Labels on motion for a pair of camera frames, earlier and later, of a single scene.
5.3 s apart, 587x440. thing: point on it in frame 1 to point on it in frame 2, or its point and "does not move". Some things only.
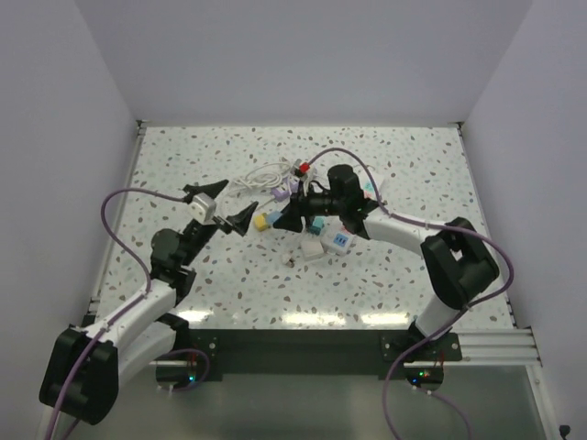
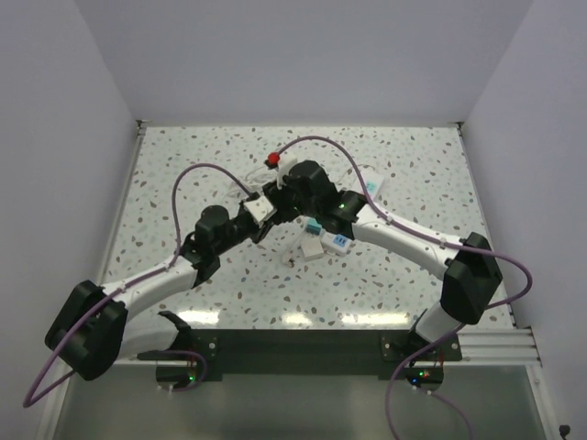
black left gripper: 238,221 to 260,231
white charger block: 312,249 does not move
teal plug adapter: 317,225 does not move
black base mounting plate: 239,355 does not move
